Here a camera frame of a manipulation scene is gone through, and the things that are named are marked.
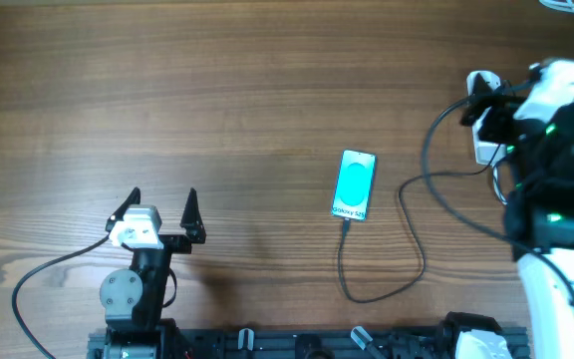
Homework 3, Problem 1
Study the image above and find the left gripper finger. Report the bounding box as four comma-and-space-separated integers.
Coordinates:
105, 186, 141, 231
179, 187, 206, 244

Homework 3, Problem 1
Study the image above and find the black right camera cable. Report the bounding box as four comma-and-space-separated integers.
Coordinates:
419, 79, 574, 359

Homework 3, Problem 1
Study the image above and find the teal screen Galaxy smartphone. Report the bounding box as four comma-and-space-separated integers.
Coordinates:
331, 150, 377, 221

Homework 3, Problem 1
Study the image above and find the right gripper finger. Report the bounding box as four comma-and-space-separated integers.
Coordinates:
471, 72, 494, 96
459, 99, 491, 127

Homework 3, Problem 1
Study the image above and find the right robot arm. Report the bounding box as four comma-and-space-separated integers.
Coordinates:
460, 73, 574, 358

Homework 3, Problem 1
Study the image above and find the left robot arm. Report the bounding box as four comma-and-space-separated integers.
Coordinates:
87, 187, 206, 359

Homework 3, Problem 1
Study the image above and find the black left camera cable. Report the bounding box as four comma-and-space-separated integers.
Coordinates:
10, 235, 112, 359

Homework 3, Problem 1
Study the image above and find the black USB charging cable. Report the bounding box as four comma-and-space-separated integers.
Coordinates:
336, 144, 505, 304

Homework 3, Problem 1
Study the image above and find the white power strip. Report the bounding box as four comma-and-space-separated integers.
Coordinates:
466, 70, 505, 166

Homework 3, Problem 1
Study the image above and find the black camera cable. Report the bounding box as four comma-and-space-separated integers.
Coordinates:
10, 235, 112, 359
419, 79, 574, 359

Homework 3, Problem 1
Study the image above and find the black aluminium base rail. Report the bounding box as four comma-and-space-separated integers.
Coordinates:
87, 313, 530, 359

